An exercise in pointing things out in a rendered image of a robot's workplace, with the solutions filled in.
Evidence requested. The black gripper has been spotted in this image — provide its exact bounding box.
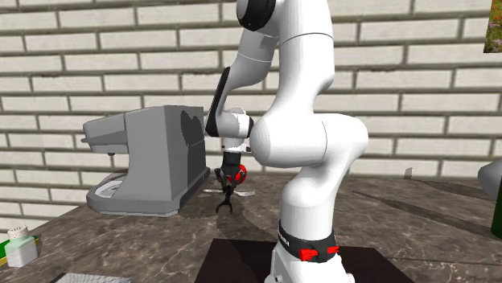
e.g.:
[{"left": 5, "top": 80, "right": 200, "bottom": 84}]
[{"left": 214, "top": 151, "right": 242, "bottom": 215}]

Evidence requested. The dark robot stand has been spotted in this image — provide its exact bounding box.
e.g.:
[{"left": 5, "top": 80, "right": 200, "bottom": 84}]
[{"left": 195, "top": 238, "right": 415, "bottom": 283}]

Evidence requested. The grey coffee machine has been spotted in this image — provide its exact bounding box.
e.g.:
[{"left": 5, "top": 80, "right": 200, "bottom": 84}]
[{"left": 80, "top": 104, "right": 211, "bottom": 218}]

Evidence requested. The grey textured mat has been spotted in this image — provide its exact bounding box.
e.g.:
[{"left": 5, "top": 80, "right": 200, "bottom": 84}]
[{"left": 48, "top": 273, "right": 133, "bottom": 283}]

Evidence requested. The white bottle with cap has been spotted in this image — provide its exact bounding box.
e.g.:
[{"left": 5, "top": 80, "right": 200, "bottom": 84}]
[{"left": 4, "top": 225, "right": 39, "bottom": 269}]

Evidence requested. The green tray with yellow rim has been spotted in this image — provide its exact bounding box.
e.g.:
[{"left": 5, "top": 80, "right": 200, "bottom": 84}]
[{"left": 0, "top": 234, "right": 43, "bottom": 269}]

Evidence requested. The grey rounded appliance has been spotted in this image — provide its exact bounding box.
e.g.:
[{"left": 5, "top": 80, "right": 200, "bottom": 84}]
[{"left": 477, "top": 158, "right": 502, "bottom": 201}]

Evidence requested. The dark green bottle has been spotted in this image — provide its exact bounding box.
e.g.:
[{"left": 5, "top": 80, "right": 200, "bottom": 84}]
[{"left": 490, "top": 187, "right": 502, "bottom": 240}]

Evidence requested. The flower wall picture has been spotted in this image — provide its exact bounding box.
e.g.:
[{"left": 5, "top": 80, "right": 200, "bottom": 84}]
[{"left": 483, "top": 0, "right": 502, "bottom": 54}]

